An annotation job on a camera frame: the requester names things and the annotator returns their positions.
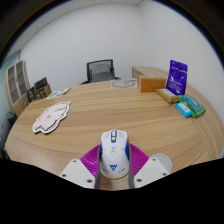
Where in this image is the green flat box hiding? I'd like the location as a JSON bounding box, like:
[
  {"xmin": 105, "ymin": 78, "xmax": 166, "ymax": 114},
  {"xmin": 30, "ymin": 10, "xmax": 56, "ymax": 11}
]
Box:
[{"xmin": 177, "ymin": 94, "xmax": 207, "ymax": 118}]

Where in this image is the dark brown cardboard box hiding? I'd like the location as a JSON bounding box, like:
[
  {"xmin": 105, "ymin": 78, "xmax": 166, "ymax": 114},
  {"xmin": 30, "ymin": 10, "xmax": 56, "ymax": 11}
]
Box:
[{"xmin": 33, "ymin": 83, "xmax": 53, "ymax": 100}]

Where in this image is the black mesh office chair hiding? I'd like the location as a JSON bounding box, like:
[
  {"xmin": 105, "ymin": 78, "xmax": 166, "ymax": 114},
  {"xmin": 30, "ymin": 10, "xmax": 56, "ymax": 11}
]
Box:
[{"xmin": 79, "ymin": 58, "xmax": 122, "ymax": 85}]

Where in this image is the white blue yellow computer mouse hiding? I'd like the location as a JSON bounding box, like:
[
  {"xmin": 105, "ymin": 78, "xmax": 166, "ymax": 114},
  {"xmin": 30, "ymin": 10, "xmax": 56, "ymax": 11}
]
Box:
[{"xmin": 98, "ymin": 128, "xmax": 131, "ymax": 180}]

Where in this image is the small dark brown box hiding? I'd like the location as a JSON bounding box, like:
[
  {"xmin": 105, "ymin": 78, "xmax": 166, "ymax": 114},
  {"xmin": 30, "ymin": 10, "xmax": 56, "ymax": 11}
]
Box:
[{"xmin": 26, "ymin": 85, "xmax": 36, "ymax": 103}]

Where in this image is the purple retail package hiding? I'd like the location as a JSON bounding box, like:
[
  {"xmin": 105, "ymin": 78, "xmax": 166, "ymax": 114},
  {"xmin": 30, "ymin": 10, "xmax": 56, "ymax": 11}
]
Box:
[{"xmin": 165, "ymin": 59, "xmax": 189, "ymax": 96}]

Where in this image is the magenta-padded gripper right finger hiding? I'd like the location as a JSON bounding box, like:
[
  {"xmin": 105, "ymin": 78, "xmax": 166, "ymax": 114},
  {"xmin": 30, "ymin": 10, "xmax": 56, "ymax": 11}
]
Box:
[{"xmin": 128, "ymin": 143, "xmax": 170, "ymax": 190}]

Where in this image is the small blue box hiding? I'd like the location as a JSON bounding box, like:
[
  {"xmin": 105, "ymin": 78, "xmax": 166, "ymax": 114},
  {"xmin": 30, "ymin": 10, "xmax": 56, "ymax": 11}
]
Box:
[{"xmin": 175, "ymin": 101, "xmax": 193, "ymax": 119}]

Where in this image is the green purple printed sheet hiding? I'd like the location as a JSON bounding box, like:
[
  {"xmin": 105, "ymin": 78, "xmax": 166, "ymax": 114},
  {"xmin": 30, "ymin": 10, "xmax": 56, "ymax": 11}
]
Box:
[{"xmin": 46, "ymin": 87, "xmax": 72, "ymax": 100}]

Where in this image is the round grey printed mat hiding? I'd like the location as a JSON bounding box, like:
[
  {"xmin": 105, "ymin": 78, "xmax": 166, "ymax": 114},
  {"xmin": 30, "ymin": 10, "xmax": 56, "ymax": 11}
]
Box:
[{"xmin": 110, "ymin": 77, "xmax": 138, "ymax": 90}]

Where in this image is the black product box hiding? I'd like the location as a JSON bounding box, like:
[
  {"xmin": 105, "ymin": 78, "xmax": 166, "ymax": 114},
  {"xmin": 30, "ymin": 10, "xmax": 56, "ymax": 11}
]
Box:
[{"xmin": 33, "ymin": 76, "xmax": 49, "ymax": 90}]

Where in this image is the orange-brown cardboard box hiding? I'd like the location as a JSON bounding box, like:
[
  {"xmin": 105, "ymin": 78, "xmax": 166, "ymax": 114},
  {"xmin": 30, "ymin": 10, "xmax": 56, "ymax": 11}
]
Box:
[{"xmin": 137, "ymin": 75, "xmax": 168, "ymax": 94}]

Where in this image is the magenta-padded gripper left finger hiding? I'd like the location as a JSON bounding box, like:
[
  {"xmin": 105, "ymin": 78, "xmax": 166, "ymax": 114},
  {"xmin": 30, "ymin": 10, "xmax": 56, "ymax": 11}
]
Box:
[{"xmin": 59, "ymin": 143, "xmax": 103, "ymax": 190}]

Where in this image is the black padded office chair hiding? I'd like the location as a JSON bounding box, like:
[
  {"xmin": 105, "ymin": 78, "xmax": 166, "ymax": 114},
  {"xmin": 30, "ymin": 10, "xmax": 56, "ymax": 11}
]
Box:
[{"xmin": 0, "ymin": 111, "xmax": 18, "ymax": 159}]

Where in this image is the wooden shelf unit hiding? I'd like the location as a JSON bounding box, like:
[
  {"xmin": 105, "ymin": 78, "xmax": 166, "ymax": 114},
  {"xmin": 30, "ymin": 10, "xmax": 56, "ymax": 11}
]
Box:
[{"xmin": 4, "ymin": 59, "xmax": 31, "ymax": 117}]

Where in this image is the grey backpack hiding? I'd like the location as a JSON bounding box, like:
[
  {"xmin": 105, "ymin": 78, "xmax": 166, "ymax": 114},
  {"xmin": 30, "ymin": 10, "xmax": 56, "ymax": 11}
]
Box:
[{"xmin": 90, "ymin": 63, "xmax": 113, "ymax": 83}]

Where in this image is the long tan box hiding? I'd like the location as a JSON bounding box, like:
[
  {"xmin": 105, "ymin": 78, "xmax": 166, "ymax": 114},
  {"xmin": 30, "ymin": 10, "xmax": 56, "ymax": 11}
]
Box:
[{"xmin": 155, "ymin": 88, "xmax": 181, "ymax": 104}]

